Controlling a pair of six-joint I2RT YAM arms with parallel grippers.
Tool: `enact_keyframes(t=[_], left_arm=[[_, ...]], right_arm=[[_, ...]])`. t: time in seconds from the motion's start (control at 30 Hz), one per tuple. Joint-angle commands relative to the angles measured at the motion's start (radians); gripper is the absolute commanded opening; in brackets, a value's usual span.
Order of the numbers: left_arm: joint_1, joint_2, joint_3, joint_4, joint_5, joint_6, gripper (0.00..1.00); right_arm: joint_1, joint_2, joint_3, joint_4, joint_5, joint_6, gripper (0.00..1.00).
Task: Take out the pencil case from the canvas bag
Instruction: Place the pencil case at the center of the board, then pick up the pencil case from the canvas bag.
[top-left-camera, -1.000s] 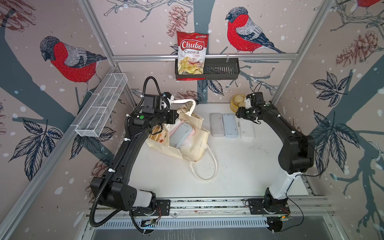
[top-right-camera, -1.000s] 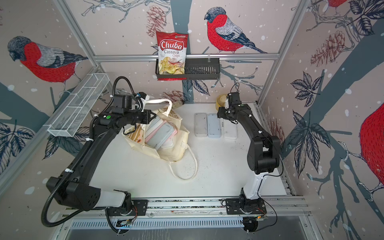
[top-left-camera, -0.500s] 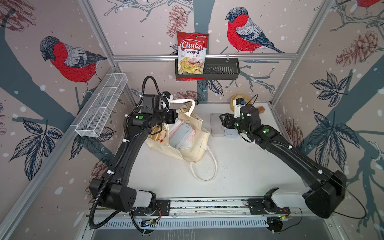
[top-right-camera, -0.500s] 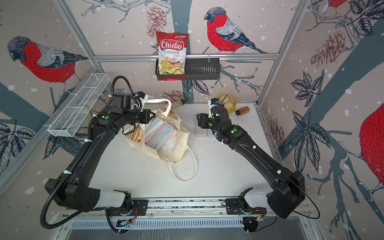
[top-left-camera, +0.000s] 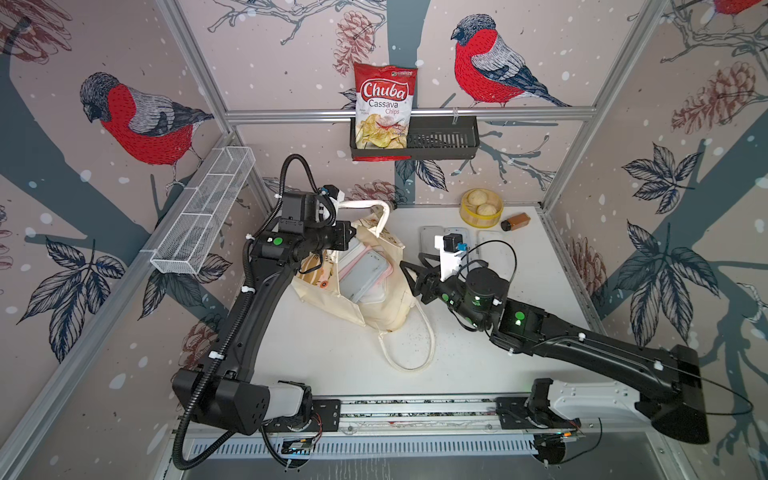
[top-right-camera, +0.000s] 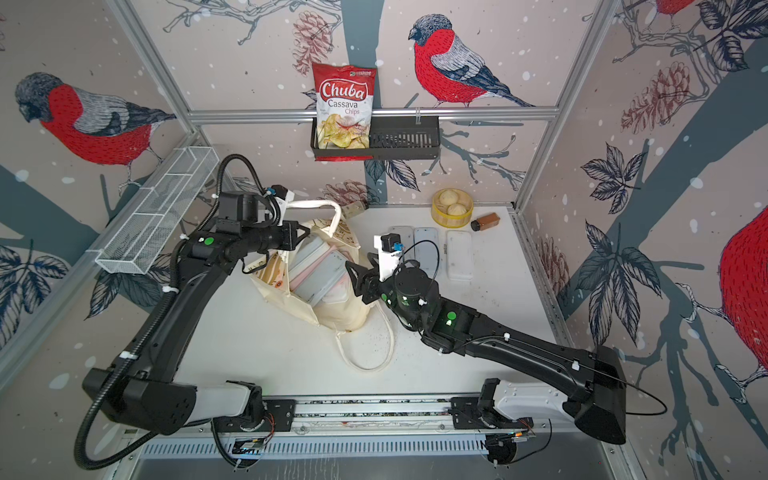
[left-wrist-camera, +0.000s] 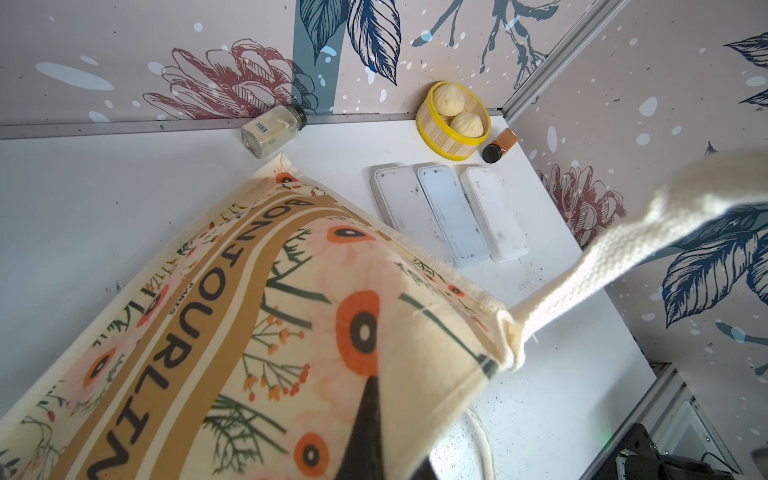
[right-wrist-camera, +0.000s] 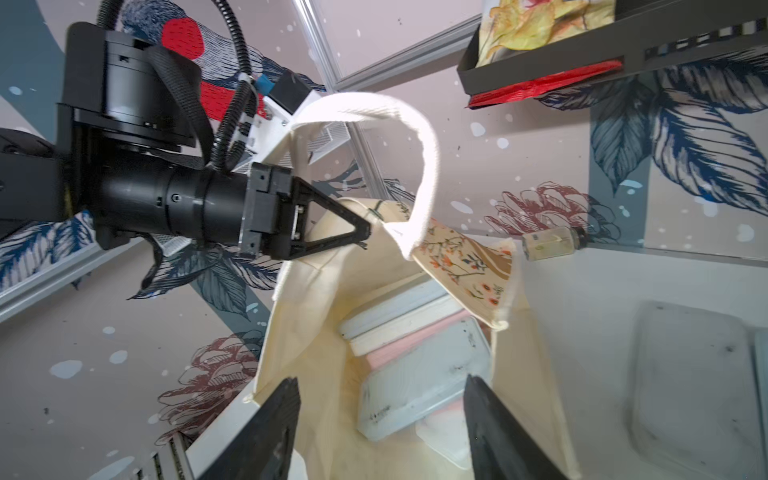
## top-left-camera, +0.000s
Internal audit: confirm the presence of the red Chuba cassava chips bag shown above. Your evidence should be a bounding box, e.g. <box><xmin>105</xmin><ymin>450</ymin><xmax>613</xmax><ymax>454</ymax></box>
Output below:
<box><xmin>351</xmin><ymin>63</ymin><xmax>418</xmax><ymax>161</ymax></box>

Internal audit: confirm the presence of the white wire mesh tray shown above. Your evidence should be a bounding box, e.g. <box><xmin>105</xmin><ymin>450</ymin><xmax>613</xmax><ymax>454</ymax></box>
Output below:
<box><xmin>150</xmin><ymin>146</ymin><xmax>255</xmax><ymax>275</ymax></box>

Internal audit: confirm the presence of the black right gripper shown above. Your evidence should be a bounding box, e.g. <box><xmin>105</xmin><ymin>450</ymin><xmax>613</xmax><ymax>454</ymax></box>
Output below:
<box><xmin>398</xmin><ymin>253</ymin><xmax>488</xmax><ymax>336</ymax></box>

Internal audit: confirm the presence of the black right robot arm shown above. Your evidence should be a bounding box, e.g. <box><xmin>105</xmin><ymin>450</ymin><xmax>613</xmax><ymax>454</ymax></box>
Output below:
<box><xmin>399</xmin><ymin>261</ymin><xmax>710</xmax><ymax>445</ymax></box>

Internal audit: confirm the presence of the black wire wall basket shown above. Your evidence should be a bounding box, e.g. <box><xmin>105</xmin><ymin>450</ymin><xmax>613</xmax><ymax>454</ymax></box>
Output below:
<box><xmin>349</xmin><ymin>116</ymin><xmax>480</xmax><ymax>162</ymax></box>

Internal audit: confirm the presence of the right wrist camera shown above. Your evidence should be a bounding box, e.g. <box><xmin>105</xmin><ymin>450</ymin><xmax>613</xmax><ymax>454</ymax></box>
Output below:
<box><xmin>435</xmin><ymin>233</ymin><xmax>467</xmax><ymax>281</ymax></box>

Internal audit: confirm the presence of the beige bun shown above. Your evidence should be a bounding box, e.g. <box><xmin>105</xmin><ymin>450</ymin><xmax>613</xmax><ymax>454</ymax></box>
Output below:
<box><xmin>476</xmin><ymin>203</ymin><xmax>498</xmax><ymax>217</ymax></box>
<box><xmin>466</xmin><ymin>189</ymin><xmax>488</xmax><ymax>207</ymax></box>

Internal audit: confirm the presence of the small brown bottle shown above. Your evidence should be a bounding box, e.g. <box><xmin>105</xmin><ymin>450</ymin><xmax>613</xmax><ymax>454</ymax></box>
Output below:
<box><xmin>500</xmin><ymin>213</ymin><xmax>530</xmax><ymax>232</ymax></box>

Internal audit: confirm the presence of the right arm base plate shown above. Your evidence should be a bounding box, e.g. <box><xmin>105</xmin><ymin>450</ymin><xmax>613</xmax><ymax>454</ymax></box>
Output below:
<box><xmin>494</xmin><ymin>396</ymin><xmax>581</xmax><ymax>431</ymax></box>

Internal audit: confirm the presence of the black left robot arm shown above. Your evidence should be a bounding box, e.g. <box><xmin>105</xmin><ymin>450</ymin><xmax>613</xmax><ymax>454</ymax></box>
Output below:
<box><xmin>171</xmin><ymin>154</ymin><xmax>356</xmax><ymax>471</ymax></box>

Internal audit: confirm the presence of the cream canvas tote bag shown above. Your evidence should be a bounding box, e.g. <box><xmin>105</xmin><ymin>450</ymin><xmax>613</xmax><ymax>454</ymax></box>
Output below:
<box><xmin>292</xmin><ymin>200</ymin><xmax>436</xmax><ymax>373</ymax></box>

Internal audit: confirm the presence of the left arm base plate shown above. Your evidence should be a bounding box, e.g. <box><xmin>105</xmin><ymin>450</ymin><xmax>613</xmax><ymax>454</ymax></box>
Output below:
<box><xmin>264</xmin><ymin>398</ymin><xmax>342</xmax><ymax>434</ymax></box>

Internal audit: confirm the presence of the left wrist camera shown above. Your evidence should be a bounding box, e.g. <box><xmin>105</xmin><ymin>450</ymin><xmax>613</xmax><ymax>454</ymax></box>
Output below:
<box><xmin>321</xmin><ymin>184</ymin><xmax>345</xmax><ymax>205</ymax></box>

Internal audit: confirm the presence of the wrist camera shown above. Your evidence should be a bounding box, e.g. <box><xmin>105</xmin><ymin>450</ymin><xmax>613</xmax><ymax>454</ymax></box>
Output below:
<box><xmin>321</xmin><ymin>184</ymin><xmax>345</xmax><ymax>205</ymax></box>
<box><xmin>435</xmin><ymin>233</ymin><xmax>467</xmax><ymax>281</ymax></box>

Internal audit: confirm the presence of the grey pencil case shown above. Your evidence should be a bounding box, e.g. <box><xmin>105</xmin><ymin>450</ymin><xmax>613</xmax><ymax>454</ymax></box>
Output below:
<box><xmin>340</xmin><ymin>250</ymin><xmax>389</xmax><ymax>303</ymax></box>

